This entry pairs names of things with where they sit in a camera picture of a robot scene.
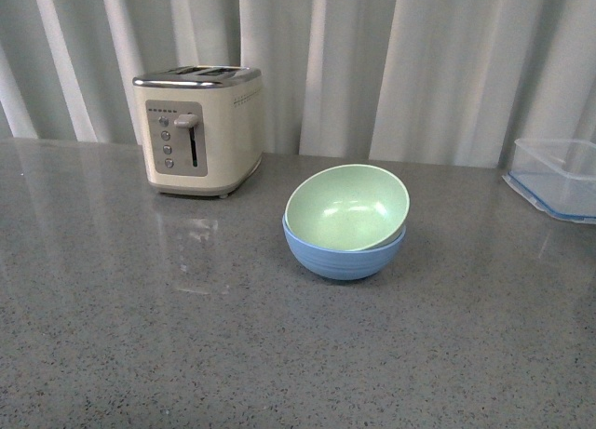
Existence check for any green bowl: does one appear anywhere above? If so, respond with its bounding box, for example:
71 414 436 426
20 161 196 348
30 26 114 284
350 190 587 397
284 164 410 251

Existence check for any blue bowl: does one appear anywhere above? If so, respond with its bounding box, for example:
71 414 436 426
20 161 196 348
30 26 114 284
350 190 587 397
281 218 407 281

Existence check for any cream two-slot toaster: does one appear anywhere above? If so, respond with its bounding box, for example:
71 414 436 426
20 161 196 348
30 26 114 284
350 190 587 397
132 65 264 197

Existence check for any white curtain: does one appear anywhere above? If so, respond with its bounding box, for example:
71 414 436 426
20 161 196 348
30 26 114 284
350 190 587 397
1 0 595 168

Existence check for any clear plastic container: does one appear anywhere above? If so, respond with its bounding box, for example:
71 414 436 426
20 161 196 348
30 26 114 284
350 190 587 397
503 139 595 224

